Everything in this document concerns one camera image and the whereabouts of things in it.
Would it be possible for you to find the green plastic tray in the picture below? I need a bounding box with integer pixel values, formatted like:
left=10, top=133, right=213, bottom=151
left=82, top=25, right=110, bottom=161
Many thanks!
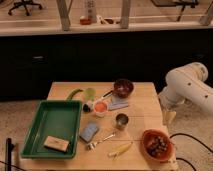
left=21, top=100, right=82, bottom=159

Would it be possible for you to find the black and white utensil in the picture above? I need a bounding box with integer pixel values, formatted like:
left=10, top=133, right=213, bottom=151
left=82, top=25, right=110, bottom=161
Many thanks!
left=83, top=90, right=112, bottom=113

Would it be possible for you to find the green cucumber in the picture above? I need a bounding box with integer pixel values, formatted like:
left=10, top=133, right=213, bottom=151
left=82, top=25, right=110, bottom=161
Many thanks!
left=66, top=89, right=83, bottom=100

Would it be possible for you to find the red object on ledge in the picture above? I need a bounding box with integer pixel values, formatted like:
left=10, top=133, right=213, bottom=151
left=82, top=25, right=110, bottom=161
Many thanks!
left=79, top=16, right=92, bottom=25

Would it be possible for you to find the yellow banana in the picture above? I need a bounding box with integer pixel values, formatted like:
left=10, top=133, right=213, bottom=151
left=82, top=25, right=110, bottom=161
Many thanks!
left=108, top=142, right=132, bottom=158

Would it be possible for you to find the metal cup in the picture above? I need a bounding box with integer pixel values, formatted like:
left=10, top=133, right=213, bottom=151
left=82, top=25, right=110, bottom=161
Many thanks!
left=116, top=113, right=129, bottom=130

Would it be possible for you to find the grey-blue cloth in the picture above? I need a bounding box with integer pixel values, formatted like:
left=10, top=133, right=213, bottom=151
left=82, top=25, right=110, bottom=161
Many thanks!
left=108, top=96, right=129, bottom=110

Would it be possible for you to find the white cup orange content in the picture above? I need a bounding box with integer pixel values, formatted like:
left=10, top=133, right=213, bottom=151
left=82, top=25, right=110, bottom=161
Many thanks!
left=93, top=101, right=108, bottom=117

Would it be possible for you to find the black office chair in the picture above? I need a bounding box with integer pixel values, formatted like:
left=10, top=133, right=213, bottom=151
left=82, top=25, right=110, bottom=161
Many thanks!
left=8, top=0, right=43, bottom=16

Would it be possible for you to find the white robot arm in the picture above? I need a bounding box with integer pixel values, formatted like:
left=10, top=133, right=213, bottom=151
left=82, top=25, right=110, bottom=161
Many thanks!
left=158, top=62, right=213, bottom=125

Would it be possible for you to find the purple bowl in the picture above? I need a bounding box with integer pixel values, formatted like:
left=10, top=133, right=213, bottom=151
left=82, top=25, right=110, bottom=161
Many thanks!
left=113, top=79, right=134, bottom=98

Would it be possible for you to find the tan sponge block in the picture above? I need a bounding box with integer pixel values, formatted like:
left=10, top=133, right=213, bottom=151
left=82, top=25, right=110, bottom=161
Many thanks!
left=44, top=136, right=69, bottom=152

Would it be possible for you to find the black stand post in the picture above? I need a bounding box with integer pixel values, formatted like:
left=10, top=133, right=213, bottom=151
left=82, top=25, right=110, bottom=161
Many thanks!
left=5, top=138, right=14, bottom=171

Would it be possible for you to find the black cable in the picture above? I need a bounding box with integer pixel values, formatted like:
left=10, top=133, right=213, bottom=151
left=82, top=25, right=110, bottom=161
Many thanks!
left=169, top=132, right=213, bottom=171

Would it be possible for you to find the silver fork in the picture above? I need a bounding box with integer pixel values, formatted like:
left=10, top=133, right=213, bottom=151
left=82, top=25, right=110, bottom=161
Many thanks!
left=86, top=132, right=116, bottom=150

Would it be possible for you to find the orange bowl with grapes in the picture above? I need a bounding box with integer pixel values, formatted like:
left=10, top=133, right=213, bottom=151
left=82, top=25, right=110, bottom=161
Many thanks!
left=140, top=129, right=174, bottom=162

